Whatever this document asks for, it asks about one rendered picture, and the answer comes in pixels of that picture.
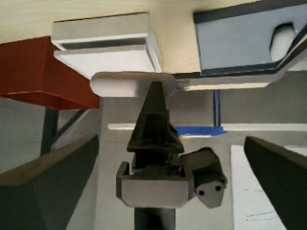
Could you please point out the dark grey gas cylinder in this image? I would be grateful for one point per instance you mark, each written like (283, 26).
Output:
(282, 39)

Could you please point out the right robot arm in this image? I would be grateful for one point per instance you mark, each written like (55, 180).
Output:
(209, 185)

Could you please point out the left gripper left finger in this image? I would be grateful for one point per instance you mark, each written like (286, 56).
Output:
(43, 194)

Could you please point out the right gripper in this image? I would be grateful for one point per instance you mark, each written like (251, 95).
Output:
(155, 147)

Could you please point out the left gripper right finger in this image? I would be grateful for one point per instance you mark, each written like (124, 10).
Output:
(282, 174)

